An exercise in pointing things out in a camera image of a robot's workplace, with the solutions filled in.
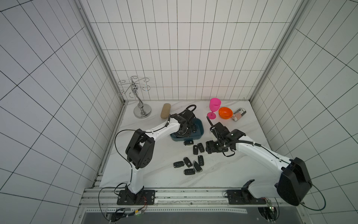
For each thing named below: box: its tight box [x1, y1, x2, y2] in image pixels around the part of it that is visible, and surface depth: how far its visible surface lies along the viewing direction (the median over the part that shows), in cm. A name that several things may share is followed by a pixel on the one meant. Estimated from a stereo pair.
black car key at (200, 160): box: [197, 155, 205, 166], surface depth 87 cm
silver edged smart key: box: [192, 160, 203, 173], surface depth 85 cm
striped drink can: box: [230, 107, 247, 122], surface depth 109 cm
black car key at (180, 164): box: [173, 161, 185, 168], surface depth 85 cm
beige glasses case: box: [160, 103, 172, 119], surface depth 116 cm
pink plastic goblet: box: [206, 97, 222, 120], surface depth 100 cm
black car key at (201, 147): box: [197, 142, 206, 153], surface depth 92 cm
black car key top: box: [183, 140, 194, 146], surface depth 96 cm
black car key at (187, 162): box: [183, 156, 193, 168], surface depth 87 cm
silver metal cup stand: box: [117, 75, 152, 119], surface depth 104 cm
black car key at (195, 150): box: [192, 145, 199, 155], surface depth 92 cm
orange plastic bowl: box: [218, 106, 234, 120], surface depth 109 cm
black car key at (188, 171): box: [183, 168, 196, 175], surface depth 83 cm
